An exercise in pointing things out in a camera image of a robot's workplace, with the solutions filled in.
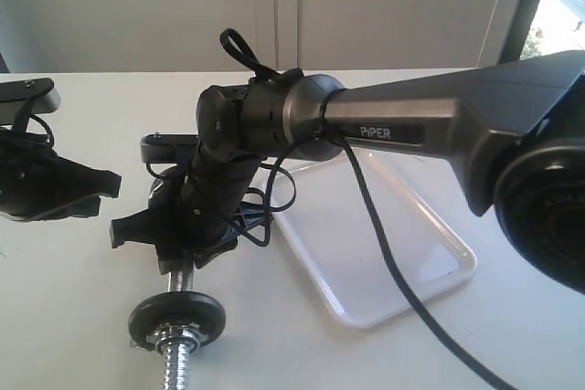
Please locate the white plastic tray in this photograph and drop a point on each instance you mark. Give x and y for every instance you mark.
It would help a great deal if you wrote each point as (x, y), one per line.
(326, 224)

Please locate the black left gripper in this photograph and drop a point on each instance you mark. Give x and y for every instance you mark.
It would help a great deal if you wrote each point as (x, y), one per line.
(37, 184)

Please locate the dark window frame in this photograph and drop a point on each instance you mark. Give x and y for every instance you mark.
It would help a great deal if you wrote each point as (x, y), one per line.
(518, 30)

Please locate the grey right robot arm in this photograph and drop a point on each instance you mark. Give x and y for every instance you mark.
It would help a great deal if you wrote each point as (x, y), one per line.
(513, 135)

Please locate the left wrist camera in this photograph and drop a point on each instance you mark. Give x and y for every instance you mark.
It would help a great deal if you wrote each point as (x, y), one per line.
(40, 93)

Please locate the chrome dumbbell bar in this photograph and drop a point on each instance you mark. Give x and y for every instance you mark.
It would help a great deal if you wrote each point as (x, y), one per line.
(176, 357)

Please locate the black added weight plate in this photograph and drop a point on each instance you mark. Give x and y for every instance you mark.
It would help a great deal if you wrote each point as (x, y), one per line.
(165, 192)

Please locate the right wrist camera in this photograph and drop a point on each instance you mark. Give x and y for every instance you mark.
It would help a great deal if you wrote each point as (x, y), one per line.
(160, 148)

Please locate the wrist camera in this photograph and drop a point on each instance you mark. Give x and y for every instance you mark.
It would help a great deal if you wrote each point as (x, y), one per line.
(40, 93)
(160, 148)

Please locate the chrome star collar nut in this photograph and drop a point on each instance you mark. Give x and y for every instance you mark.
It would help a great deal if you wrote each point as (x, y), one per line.
(175, 333)

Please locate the large black metal washer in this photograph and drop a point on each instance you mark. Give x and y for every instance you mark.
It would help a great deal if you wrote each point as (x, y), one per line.
(177, 307)

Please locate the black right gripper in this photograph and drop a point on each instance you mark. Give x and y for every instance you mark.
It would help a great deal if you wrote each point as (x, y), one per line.
(209, 218)

